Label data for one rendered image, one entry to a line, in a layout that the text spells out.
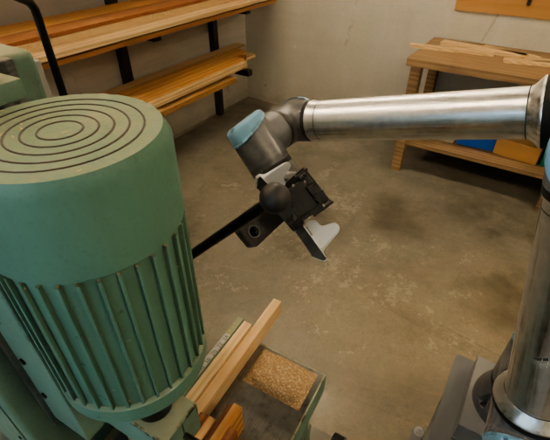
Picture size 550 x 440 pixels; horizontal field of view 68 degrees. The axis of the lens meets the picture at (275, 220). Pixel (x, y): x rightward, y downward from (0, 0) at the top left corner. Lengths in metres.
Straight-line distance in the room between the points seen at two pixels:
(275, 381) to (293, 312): 1.32
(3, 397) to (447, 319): 1.95
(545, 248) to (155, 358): 0.55
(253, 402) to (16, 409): 0.39
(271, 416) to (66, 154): 0.63
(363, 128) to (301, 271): 1.59
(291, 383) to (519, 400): 0.42
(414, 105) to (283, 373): 0.56
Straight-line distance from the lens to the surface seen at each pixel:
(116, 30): 2.73
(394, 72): 3.81
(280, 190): 0.44
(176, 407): 0.67
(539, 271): 0.74
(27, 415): 0.79
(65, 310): 0.38
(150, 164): 0.33
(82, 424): 0.73
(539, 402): 0.91
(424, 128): 0.81
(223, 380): 0.84
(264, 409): 0.85
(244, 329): 0.89
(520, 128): 0.78
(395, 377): 2.01
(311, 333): 2.08
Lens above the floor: 1.65
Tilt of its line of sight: 37 degrees down
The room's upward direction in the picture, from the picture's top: straight up
